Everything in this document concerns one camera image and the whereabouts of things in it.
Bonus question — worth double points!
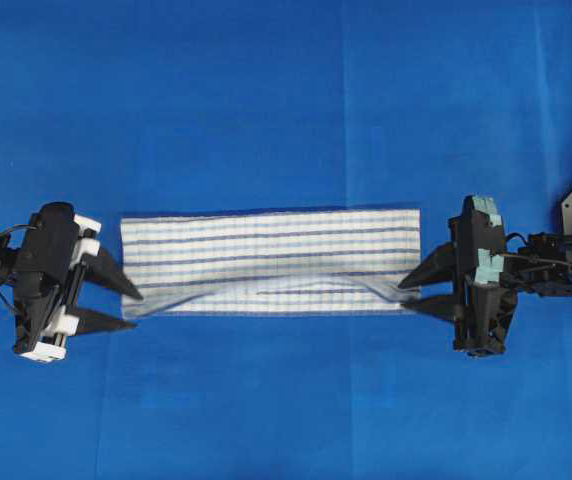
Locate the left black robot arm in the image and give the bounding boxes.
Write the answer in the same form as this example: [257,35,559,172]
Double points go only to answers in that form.
[0,202,142,363]

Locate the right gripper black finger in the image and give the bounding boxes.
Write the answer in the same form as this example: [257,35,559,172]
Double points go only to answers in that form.
[398,242,456,290]
[401,295,459,323]

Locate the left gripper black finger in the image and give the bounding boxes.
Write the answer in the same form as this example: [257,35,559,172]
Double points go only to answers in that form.
[68,306,137,336]
[83,246,143,301]

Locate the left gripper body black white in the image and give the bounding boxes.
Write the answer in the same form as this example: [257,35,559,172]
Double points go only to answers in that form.
[13,213,101,362]

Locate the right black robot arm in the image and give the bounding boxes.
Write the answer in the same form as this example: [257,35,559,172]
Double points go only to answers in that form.
[399,195,572,357]

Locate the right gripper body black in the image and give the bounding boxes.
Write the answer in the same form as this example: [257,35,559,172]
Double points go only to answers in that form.
[449,197,506,357]

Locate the blue table cloth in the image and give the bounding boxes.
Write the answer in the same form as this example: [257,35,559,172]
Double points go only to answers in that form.
[0,1,572,479]

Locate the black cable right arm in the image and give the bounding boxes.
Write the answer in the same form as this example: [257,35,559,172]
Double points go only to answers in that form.
[500,252,572,274]

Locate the white blue striped towel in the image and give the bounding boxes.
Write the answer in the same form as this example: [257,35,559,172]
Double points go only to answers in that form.
[121,208,421,319]

